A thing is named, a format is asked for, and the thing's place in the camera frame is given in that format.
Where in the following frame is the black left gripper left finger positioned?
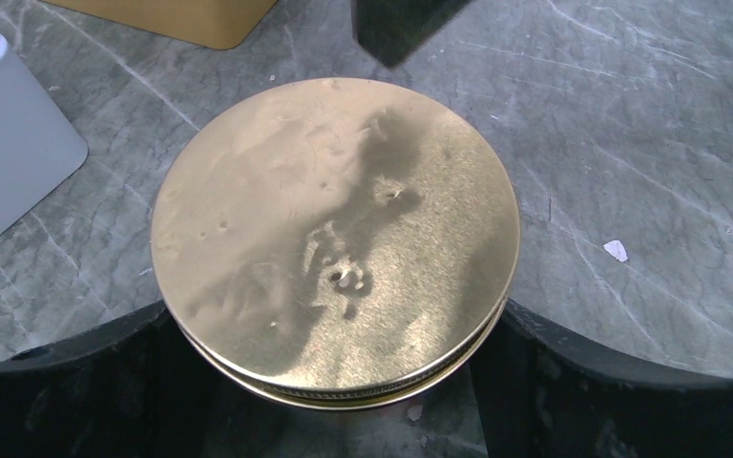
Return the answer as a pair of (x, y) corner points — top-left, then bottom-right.
(0, 302), (215, 457)

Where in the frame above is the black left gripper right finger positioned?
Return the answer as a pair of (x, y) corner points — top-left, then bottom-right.
(470, 302), (733, 457)

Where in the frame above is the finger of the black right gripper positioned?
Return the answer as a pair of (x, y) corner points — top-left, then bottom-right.
(350, 0), (471, 68)

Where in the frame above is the gold round lid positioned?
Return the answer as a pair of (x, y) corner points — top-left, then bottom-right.
(150, 77), (521, 411)

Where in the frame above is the white tin of pastel candies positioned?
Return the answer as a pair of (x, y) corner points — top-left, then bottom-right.
(0, 34), (88, 235)

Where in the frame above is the gold tin of lollipops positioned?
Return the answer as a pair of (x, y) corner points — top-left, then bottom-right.
(50, 0), (276, 50)

